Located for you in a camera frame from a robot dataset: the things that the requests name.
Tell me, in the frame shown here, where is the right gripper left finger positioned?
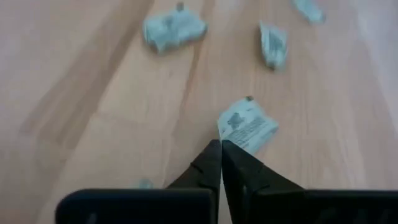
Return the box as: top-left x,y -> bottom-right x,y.
166,139 -> 222,224

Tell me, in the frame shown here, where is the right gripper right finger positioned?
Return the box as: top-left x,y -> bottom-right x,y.
221,139 -> 304,224

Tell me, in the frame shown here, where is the green white sweetener packet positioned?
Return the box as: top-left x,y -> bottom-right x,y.
216,96 -> 279,156
259,21 -> 289,71
142,14 -> 181,54
291,0 -> 326,24
167,2 -> 208,44

